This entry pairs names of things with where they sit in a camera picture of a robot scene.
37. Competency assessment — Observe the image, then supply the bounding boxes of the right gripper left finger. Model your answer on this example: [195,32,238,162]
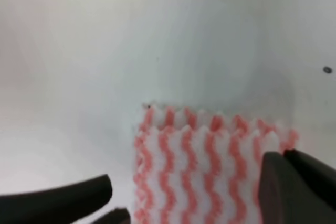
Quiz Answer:
[258,152,335,224]

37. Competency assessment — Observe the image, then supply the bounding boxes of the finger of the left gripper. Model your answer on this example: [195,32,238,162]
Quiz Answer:
[1,174,113,223]
[93,208,131,224]

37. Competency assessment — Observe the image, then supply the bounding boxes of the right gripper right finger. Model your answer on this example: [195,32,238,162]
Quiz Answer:
[283,149,335,206]

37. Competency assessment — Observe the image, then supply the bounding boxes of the pink white wavy towel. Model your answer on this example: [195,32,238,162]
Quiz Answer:
[132,105,299,223]

